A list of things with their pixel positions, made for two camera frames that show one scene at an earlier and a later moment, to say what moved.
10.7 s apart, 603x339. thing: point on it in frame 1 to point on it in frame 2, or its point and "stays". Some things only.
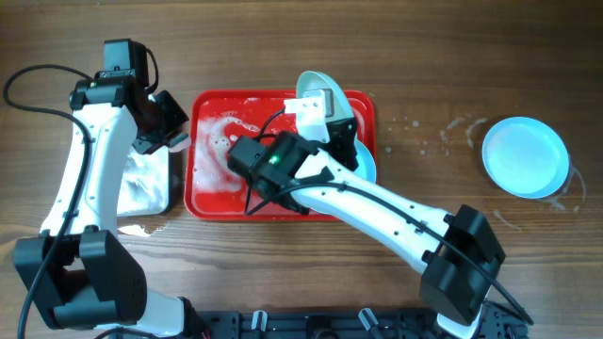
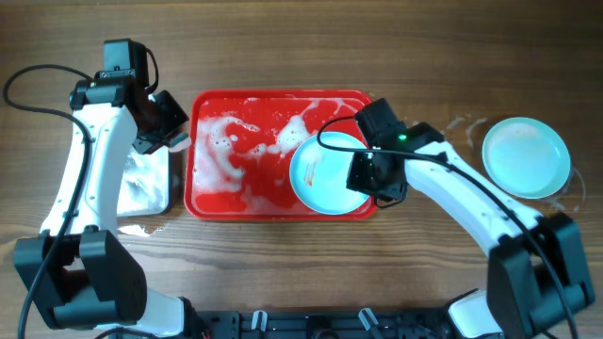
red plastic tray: x=213 y=190 stays
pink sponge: x=179 y=142 stays
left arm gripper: x=166 y=119 stays
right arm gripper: x=344 y=139 to x=369 y=174
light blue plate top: x=316 y=81 to x=526 y=157
